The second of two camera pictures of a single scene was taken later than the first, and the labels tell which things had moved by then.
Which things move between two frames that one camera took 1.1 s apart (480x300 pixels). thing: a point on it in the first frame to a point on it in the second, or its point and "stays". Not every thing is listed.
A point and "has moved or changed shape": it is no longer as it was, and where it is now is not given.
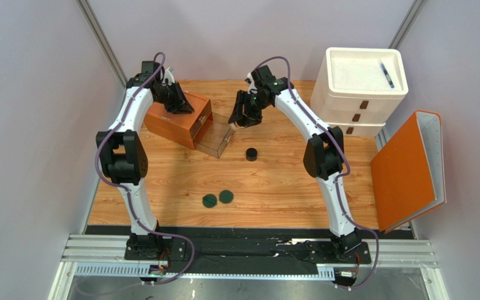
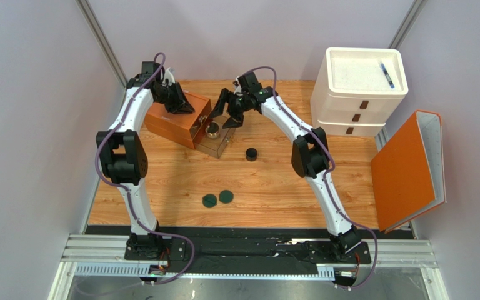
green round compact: (226, 196) stays
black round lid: (251, 154) stays
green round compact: (209, 200) stays
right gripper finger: (252, 118) to (235, 120)
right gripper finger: (237, 111) to (219, 107)
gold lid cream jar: (234, 127) has moved or changed shape
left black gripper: (185, 107) stays
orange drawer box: (180, 129) stays
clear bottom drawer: (214, 135) stays
